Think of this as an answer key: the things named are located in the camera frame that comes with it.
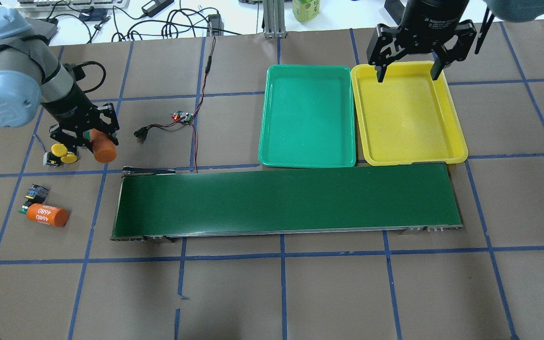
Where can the yellow plastic tray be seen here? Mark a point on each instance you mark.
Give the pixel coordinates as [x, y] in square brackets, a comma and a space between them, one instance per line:
[407, 118]

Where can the green tea bottle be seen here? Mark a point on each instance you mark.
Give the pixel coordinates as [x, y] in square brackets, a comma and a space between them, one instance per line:
[305, 10]

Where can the green plastic tray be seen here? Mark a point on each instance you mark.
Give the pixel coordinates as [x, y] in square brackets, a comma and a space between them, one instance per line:
[308, 117]

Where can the yellow push button switch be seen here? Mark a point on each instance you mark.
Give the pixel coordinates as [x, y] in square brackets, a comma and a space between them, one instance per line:
[69, 158]
[53, 157]

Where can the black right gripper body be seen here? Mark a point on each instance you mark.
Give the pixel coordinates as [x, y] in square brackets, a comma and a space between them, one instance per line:
[435, 16]

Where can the orange cylinder with 4680 label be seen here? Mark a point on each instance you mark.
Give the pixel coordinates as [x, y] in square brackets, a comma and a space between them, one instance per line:
[45, 214]

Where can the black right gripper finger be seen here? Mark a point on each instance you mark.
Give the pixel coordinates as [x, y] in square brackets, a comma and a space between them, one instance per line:
[384, 49]
[465, 33]

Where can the small motor controller board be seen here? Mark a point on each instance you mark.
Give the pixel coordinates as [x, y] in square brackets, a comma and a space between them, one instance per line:
[182, 117]

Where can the green conveyor belt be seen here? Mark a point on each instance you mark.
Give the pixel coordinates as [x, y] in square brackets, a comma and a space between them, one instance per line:
[297, 201]

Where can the black power adapter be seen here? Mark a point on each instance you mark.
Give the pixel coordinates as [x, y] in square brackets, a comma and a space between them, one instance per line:
[153, 7]

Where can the plain orange cylinder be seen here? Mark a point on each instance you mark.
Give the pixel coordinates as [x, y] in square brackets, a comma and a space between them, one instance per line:
[104, 150]

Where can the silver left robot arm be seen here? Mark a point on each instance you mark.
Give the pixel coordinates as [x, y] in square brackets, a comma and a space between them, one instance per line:
[32, 76]

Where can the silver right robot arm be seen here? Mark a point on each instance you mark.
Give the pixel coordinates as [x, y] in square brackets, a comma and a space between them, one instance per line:
[506, 10]

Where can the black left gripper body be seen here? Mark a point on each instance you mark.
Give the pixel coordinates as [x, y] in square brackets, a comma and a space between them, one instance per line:
[68, 109]

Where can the aluminium frame post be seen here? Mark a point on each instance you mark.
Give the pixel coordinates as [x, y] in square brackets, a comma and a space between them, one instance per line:
[274, 19]

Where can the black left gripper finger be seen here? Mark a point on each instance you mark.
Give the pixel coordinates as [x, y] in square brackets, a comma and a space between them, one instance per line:
[111, 128]
[70, 135]

